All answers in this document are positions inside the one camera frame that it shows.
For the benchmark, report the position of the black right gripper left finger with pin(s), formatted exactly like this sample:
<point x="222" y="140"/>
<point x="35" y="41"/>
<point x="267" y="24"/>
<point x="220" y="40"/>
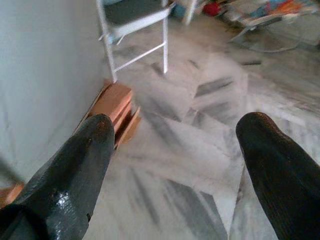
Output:
<point x="75" y="170"/>

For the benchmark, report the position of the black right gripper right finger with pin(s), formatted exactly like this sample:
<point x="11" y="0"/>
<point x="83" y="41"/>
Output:
<point x="280" y="175"/>

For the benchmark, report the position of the white fridge cabinet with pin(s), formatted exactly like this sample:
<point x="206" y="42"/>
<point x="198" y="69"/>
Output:
<point x="45" y="75"/>

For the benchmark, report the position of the orange brick stack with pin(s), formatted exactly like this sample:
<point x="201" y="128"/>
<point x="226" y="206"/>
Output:
<point x="115" y="102"/>
<point x="11" y="193"/>

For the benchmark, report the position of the white metal folding chair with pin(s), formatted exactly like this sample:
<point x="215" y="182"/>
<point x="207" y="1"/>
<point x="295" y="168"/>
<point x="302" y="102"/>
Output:
<point x="136" y="20"/>

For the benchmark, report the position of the red toy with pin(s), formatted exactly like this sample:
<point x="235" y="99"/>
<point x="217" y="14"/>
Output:
<point x="212" y="8"/>

